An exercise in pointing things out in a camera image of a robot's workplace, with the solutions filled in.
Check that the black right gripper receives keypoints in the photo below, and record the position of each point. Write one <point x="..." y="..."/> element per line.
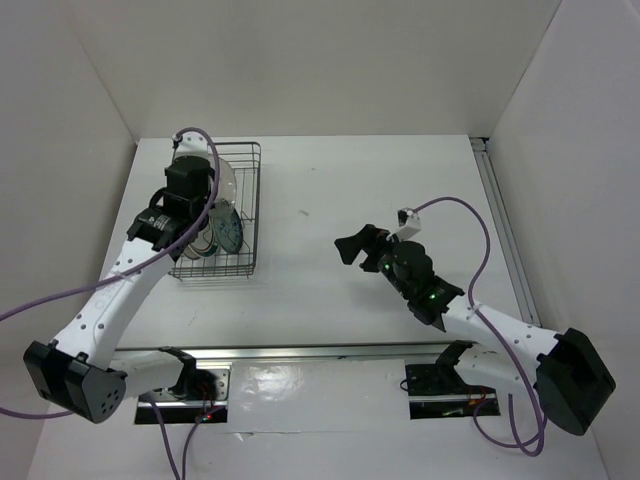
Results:
<point x="367" y="238"/>

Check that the blue white patterned plate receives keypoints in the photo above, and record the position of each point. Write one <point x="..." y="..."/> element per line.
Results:
<point x="228" y="231"/>

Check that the clear glass square plate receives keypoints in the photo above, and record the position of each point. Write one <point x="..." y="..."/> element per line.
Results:
<point x="227" y="185"/>

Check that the green red rimmed white plate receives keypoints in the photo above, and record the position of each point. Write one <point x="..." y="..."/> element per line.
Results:
<point x="204" y="246"/>

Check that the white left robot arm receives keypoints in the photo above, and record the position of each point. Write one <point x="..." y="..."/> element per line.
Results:
<point x="77" y="369"/>

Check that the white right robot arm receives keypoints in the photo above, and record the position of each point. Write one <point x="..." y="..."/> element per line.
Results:
<point x="568" y="376"/>

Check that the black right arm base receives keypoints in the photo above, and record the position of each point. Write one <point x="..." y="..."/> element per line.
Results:
<point x="440" y="379"/>

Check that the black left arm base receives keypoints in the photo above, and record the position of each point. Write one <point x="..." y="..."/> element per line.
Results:
<point x="200" y="377"/>

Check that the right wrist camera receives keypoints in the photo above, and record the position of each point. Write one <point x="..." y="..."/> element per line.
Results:
<point x="409" y="224"/>

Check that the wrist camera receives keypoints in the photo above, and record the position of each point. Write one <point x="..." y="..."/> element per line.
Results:
<point x="409" y="224"/>
<point x="190" y="144"/>

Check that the aluminium front rail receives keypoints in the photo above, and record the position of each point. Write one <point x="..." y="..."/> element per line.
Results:
<point x="298" y="353"/>

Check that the aluminium rail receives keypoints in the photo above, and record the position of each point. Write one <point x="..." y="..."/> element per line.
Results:
<point x="509" y="248"/>
<point x="298" y="353"/>

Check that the aluminium right side rail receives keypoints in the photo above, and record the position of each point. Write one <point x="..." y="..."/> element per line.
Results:
<point x="509" y="248"/>

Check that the grey wire dish rack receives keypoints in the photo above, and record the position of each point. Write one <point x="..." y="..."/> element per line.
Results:
<point x="245" y="158"/>

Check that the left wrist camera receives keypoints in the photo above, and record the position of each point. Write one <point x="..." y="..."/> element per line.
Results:
<point x="190" y="144"/>

